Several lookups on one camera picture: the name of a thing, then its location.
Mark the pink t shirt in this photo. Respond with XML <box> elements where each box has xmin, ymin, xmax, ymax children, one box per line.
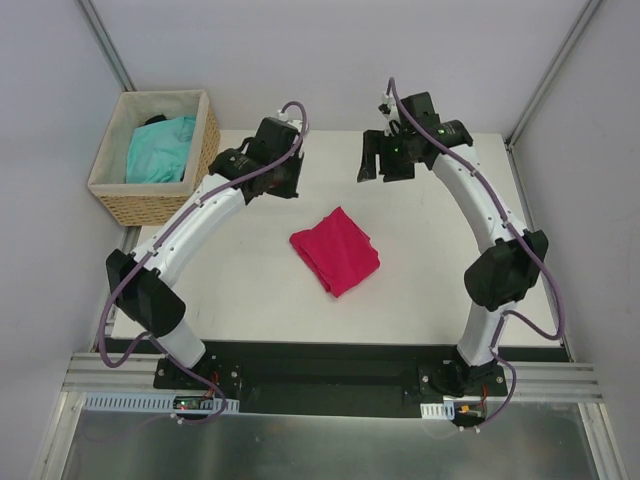
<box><xmin>289</xmin><ymin>207</ymin><xmax>380</xmax><ymax>298</ymax></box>

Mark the wicker basket with liner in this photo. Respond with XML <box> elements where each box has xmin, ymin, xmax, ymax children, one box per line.
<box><xmin>88</xmin><ymin>89</ymin><xmax>220</xmax><ymax>226</ymax></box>

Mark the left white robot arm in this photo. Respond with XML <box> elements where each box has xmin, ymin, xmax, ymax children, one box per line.
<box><xmin>106</xmin><ymin>113</ymin><xmax>306</xmax><ymax>389</ymax></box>

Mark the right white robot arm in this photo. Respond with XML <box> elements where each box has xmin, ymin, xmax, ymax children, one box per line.
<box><xmin>357</xmin><ymin>92</ymin><xmax>549</xmax><ymax>397</ymax></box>

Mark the teal t shirt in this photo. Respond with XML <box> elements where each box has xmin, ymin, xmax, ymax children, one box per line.
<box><xmin>125</xmin><ymin>116</ymin><xmax>196</xmax><ymax>184</ymax></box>

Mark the black garment in basket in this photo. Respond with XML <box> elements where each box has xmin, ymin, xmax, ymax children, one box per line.
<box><xmin>143</xmin><ymin>114</ymin><xmax>167</xmax><ymax>126</ymax></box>

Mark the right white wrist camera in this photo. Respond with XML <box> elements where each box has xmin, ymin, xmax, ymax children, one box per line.
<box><xmin>378</xmin><ymin>93</ymin><xmax>400</xmax><ymax>123</ymax></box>

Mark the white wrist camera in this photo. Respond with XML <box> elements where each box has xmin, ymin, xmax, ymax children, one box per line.
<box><xmin>277</xmin><ymin>110</ymin><xmax>307</xmax><ymax>137</ymax></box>
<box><xmin>378</xmin><ymin>93</ymin><xmax>400</xmax><ymax>123</ymax></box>

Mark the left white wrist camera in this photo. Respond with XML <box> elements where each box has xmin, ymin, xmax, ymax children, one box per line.
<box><xmin>277</xmin><ymin>110</ymin><xmax>307</xmax><ymax>137</ymax></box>

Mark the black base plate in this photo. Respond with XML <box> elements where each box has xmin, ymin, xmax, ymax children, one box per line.
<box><xmin>126</xmin><ymin>340</ymin><xmax>569</xmax><ymax>418</ymax></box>

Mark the right aluminium frame post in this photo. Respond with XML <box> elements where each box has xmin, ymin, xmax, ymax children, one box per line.
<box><xmin>505</xmin><ymin>0</ymin><xmax>606</xmax><ymax>152</ymax></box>

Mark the aluminium frame post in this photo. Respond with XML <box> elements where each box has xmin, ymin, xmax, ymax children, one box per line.
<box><xmin>75</xmin><ymin>0</ymin><xmax>136</xmax><ymax>92</ymax></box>
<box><xmin>505</xmin><ymin>0</ymin><xmax>606</xmax><ymax>152</ymax></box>

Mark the right white cable duct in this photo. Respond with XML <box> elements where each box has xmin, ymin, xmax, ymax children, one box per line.
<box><xmin>420</xmin><ymin>401</ymin><xmax>455</xmax><ymax>421</ymax></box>

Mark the white cable duct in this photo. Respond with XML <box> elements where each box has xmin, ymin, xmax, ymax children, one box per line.
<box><xmin>84</xmin><ymin>393</ymin><xmax>240</xmax><ymax>415</ymax></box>
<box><xmin>420</xmin><ymin>401</ymin><xmax>455</xmax><ymax>421</ymax></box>

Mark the left aluminium frame post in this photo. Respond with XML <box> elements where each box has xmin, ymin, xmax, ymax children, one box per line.
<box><xmin>75</xmin><ymin>0</ymin><xmax>136</xmax><ymax>92</ymax></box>

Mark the front aluminium rail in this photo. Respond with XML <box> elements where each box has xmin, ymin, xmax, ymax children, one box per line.
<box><xmin>63</xmin><ymin>353</ymin><xmax>604</xmax><ymax>403</ymax></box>

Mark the left white cable duct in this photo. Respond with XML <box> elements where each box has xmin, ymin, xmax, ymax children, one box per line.
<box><xmin>84</xmin><ymin>393</ymin><xmax>240</xmax><ymax>415</ymax></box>

